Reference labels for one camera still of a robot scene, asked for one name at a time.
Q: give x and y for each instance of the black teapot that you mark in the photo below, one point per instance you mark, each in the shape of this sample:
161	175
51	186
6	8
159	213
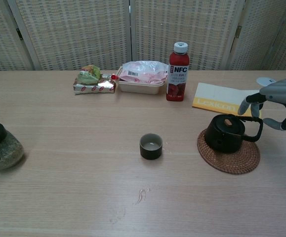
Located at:
221	140

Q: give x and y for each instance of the yellow white Lexicon book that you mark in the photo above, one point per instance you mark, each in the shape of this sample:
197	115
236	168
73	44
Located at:
221	95

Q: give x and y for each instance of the metal screen hinge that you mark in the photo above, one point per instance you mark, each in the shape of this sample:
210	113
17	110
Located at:
19	34
238	31

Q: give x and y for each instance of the woven rattan coaster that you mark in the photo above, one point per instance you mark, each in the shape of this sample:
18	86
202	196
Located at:
239	161

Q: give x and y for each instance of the red NFC juice bottle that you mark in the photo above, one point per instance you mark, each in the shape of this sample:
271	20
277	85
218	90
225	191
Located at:
177	86

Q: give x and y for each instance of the pink plastic bag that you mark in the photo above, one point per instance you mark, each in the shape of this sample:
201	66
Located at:
142	72

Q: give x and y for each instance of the beige food container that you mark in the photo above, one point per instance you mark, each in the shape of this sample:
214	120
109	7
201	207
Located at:
140	89

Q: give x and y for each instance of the dark ceramic teacup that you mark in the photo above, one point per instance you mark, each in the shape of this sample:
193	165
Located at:
150	153

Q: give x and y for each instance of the small red cap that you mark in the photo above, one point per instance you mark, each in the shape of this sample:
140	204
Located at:
114	77

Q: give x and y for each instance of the silver red foil packet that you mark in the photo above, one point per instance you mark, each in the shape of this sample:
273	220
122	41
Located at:
95	88

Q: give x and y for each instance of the green snack packet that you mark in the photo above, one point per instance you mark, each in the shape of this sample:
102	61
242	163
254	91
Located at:
91	74

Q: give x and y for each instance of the woven folding screen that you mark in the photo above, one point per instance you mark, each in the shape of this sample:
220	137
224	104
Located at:
83	37

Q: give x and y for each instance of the glass jar with black lid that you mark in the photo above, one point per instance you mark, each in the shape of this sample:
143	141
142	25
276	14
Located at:
5	154

